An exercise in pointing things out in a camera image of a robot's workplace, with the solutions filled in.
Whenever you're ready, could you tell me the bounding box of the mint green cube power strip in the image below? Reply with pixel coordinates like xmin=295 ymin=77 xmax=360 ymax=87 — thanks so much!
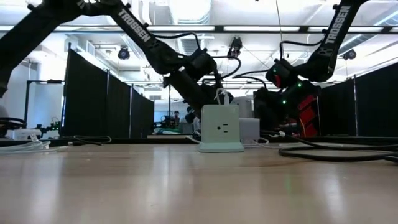
xmin=197 ymin=103 xmax=245 ymax=154

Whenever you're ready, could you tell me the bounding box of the silver ventilation duct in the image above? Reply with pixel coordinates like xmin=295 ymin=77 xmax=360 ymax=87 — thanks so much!
xmin=167 ymin=0 xmax=215 ymax=63

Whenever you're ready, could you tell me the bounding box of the pale grey box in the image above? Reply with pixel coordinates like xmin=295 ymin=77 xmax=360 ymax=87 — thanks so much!
xmin=238 ymin=117 xmax=261 ymax=143

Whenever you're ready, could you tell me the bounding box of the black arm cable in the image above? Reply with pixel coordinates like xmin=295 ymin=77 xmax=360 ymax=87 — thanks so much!
xmin=151 ymin=30 xmax=243 ymax=81
xmin=231 ymin=39 xmax=324 ymax=90

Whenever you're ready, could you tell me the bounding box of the black ceiling spotlight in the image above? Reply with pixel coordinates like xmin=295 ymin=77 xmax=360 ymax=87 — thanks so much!
xmin=343 ymin=49 xmax=358 ymax=62
xmin=117 ymin=45 xmax=131 ymax=61

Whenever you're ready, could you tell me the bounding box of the black overhead camera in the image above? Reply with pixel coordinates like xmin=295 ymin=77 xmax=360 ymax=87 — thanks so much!
xmin=226 ymin=36 xmax=244 ymax=60

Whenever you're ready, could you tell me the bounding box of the black aluminium table frame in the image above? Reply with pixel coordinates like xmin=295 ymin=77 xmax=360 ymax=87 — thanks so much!
xmin=0 ymin=135 xmax=398 ymax=147

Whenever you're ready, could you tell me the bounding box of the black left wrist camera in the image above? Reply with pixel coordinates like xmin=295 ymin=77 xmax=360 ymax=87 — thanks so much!
xmin=188 ymin=47 xmax=219 ymax=82

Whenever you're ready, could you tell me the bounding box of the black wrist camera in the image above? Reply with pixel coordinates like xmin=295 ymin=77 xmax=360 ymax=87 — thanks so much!
xmin=188 ymin=47 xmax=219 ymax=82
xmin=265 ymin=58 xmax=296 ymax=90

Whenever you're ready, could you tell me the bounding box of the black partition panel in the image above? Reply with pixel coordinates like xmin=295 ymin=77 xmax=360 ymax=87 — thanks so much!
xmin=60 ymin=42 xmax=155 ymax=140
xmin=317 ymin=61 xmax=398 ymax=138

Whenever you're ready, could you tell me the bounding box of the black overhead frame bar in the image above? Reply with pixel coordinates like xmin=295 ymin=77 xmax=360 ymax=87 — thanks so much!
xmin=0 ymin=24 xmax=398 ymax=35

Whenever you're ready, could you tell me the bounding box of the pinkish white cable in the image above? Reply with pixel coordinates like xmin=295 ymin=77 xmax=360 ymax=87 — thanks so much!
xmin=244 ymin=136 xmax=312 ymax=149

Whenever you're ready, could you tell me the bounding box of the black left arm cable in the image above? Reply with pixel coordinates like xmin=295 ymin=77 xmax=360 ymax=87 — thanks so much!
xmin=151 ymin=30 xmax=243 ymax=81

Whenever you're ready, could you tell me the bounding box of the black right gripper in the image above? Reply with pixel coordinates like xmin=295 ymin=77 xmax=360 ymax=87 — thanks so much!
xmin=253 ymin=79 xmax=322 ymax=133

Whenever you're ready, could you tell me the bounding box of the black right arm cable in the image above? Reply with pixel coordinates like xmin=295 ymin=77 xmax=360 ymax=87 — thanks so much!
xmin=231 ymin=39 xmax=324 ymax=90

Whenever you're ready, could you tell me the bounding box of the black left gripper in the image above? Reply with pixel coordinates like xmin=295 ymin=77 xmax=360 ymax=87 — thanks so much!
xmin=162 ymin=68 xmax=234 ymax=118

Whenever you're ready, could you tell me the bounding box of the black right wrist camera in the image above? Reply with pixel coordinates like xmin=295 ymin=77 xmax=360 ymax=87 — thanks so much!
xmin=265 ymin=58 xmax=296 ymax=90

